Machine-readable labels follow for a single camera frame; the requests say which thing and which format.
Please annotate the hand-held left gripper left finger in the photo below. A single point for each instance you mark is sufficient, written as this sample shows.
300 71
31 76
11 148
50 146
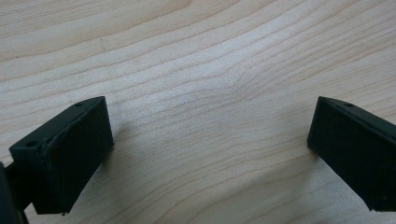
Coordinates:
65 158

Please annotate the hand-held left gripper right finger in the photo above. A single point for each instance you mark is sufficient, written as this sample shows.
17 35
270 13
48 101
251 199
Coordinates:
358 155

